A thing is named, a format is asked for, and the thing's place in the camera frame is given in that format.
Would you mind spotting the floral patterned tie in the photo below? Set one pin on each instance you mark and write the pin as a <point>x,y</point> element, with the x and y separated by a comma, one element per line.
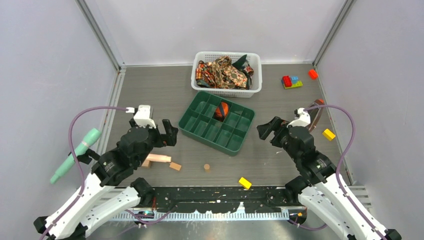
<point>220,74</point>

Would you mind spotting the orange navy striped tie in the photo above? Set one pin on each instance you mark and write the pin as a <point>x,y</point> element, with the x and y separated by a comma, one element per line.
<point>221,111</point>

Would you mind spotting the white plastic basket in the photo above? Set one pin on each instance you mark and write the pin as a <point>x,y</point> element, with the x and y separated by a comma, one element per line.
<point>255,63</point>

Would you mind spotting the yellow toy brick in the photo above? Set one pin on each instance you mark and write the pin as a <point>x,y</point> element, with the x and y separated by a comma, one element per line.
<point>328,134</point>
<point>245,183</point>

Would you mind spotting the small wooden cube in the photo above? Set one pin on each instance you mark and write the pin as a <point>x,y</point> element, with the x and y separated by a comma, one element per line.
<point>146,164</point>

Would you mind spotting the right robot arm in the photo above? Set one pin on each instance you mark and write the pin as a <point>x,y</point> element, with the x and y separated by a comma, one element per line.
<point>320,188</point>

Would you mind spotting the brown wooden metronome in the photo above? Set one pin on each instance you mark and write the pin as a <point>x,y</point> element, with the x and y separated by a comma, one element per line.
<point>315,114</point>

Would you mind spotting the green compartment tray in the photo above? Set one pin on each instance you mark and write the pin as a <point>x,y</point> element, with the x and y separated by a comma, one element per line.
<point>198,123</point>

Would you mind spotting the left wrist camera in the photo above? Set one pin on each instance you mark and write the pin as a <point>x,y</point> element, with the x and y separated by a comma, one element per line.
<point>142,116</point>

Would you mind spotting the small round wooden disc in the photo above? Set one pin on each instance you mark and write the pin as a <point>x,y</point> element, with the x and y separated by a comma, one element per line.
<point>207,168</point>

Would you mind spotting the dark green tie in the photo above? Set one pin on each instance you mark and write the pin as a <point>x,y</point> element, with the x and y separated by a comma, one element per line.
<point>241,62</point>

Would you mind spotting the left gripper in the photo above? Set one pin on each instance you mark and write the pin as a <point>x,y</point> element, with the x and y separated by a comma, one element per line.
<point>169,138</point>

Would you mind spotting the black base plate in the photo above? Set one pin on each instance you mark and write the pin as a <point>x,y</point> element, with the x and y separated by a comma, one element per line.
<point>219,199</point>

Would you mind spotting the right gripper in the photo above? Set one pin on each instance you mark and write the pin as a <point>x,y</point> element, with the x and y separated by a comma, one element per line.
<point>275,124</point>

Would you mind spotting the wooden cylinder peg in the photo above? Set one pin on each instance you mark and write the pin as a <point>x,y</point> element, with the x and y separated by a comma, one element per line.
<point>159,158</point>

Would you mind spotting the stacked lego bricks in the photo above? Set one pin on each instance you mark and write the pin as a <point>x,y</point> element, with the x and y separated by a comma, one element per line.
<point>291,82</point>

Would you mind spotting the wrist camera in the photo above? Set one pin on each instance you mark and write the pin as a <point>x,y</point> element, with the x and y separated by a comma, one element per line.
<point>301,118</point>
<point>142,116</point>

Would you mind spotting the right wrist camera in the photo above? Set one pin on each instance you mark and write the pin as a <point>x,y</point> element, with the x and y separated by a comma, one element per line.
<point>301,118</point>

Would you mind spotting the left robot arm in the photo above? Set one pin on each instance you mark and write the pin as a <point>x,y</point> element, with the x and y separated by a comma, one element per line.
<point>79,216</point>

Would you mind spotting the small wooden block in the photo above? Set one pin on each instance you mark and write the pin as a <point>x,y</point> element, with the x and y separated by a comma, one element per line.
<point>175,166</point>

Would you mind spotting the red toy brick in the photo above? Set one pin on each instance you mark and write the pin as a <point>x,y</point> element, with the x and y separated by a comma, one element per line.
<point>313,74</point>

